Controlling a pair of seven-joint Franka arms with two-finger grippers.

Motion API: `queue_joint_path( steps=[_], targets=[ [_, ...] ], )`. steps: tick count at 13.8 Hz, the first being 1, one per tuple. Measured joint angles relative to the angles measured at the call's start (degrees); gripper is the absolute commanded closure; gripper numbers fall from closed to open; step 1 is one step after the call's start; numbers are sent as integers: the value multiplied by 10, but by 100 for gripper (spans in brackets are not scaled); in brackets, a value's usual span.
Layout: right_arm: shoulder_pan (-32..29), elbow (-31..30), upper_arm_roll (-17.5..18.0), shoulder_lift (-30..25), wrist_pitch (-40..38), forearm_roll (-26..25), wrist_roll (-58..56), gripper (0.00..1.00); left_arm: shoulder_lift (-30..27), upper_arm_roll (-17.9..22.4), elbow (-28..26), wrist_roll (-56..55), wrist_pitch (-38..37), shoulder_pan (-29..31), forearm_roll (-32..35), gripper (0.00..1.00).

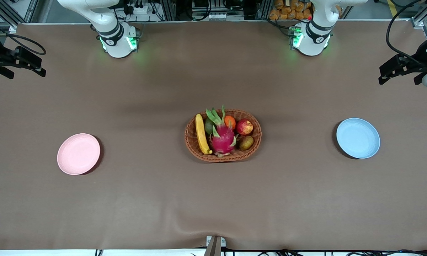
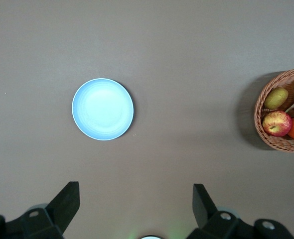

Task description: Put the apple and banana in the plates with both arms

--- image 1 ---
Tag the brown green kiwi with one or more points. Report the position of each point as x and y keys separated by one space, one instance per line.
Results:
x=246 y=143

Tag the light blue plate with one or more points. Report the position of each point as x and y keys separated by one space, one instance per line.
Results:
x=358 y=138

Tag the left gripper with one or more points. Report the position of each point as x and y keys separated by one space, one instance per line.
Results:
x=413 y=64

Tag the white power strip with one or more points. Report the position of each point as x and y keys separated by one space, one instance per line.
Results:
x=138 y=9

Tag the grey metal bracket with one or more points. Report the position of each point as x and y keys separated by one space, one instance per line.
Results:
x=215 y=246

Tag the orange packaged goods pile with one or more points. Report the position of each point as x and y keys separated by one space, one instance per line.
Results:
x=291 y=10

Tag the brown wicker basket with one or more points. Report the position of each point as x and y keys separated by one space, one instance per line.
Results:
x=195 y=142

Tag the pink dragon fruit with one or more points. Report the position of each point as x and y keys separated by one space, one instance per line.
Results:
x=223 y=138

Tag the yellow banana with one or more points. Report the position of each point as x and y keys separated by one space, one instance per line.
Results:
x=201 y=135

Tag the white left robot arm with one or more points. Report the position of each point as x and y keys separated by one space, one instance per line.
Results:
x=314 y=37

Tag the brown table cloth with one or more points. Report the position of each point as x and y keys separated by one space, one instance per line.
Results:
x=213 y=202

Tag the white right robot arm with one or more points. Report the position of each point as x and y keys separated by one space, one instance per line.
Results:
x=115 y=39

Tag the dark green avocado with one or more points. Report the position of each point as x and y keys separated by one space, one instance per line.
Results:
x=208 y=126

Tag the pink plate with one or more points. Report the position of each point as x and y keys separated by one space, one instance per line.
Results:
x=78 y=154

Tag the orange mandarin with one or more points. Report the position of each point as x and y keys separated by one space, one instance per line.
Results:
x=230 y=121

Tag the red yellow apple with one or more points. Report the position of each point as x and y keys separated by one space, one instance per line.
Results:
x=244 y=127

